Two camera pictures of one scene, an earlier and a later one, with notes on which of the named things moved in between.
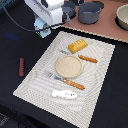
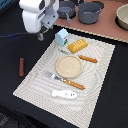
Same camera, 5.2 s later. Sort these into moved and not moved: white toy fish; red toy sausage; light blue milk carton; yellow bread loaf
Moved: light blue milk carton
Not moved: red toy sausage; white toy fish; yellow bread loaf
